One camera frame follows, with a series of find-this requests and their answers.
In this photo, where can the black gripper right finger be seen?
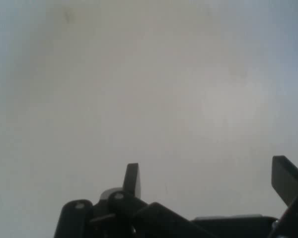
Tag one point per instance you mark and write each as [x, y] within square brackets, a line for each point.
[285, 178]

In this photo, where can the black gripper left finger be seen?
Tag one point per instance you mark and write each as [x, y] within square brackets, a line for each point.
[131, 181]

